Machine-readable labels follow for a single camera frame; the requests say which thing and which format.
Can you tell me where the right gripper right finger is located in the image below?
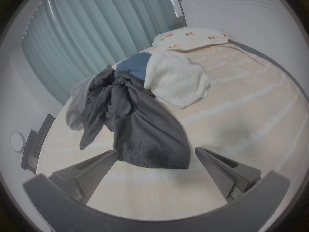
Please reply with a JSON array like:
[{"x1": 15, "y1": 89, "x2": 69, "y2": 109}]
[{"x1": 195, "y1": 147, "x2": 262, "y2": 200}]

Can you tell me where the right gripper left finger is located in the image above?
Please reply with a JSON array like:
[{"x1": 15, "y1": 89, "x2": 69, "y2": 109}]
[{"x1": 49, "y1": 149, "x2": 119, "y2": 204}]

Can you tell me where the black T-shirt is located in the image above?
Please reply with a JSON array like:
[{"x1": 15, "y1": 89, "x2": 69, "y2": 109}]
[{"x1": 80, "y1": 65, "x2": 191, "y2": 170}]

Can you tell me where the bed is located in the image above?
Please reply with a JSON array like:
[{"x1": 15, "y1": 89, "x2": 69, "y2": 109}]
[{"x1": 36, "y1": 0, "x2": 309, "y2": 220}]

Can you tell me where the black chest of drawers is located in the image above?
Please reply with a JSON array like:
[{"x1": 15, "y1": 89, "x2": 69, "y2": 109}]
[{"x1": 21, "y1": 114, "x2": 56, "y2": 171}]

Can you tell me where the grey garment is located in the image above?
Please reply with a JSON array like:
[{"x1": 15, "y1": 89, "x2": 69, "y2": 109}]
[{"x1": 66, "y1": 77, "x2": 97, "y2": 131}]

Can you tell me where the round white mirror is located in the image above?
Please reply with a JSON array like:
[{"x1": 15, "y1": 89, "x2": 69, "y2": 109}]
[{"x1": 10, "y1": 131, "x2": 25, "y2": 153}]

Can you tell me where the white knit garment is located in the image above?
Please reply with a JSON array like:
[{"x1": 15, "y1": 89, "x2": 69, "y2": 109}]
[{"x1": 144, "y1": 51, "x2": 210, "y2": 109}]

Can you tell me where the dark blue garment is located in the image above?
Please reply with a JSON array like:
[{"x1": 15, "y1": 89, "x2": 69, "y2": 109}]
[{"x1": 115, "y1": 53, "x2": 152, "y2": 81}]

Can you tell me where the white printed pillow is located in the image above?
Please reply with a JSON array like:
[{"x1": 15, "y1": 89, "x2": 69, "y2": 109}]
[{"x1": 153, "y1": 28, "x2": 229, "y2": 52}]

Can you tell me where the blue-green curtain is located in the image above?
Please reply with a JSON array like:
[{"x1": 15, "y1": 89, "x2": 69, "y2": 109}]
[{"x1": 20, "y1": 0, "x2": 178, "y2": 106}]

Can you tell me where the grey bedside table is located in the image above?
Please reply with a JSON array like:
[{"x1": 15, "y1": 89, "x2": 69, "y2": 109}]
[{"x1": 172, "y1": 16, "x2": 186, "y2": 31}]

